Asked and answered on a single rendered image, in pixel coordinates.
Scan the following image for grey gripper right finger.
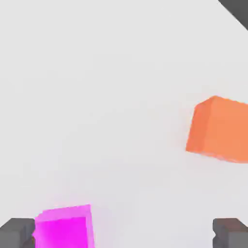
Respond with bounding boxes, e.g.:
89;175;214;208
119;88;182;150
212;217;248;248

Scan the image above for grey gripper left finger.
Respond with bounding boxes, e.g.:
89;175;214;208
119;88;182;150
0;217;36;248

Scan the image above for small magenta cube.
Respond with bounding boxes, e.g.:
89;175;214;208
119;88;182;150
32;203;96;248

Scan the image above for large orange box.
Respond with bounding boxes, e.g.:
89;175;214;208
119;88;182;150
185;95;248;164

